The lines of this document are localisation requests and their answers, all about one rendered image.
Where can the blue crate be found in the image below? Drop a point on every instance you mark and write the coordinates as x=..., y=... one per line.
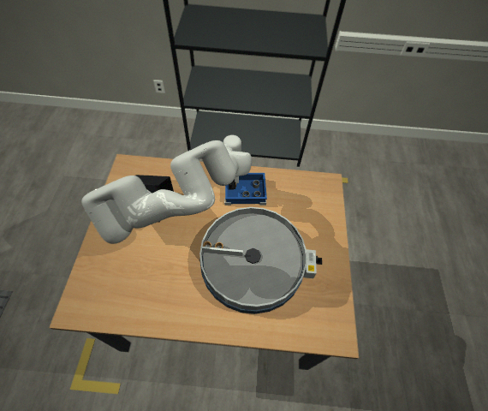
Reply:
x=246, y=184

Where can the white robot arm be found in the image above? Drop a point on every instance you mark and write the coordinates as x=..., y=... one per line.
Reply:
x=118, y=207

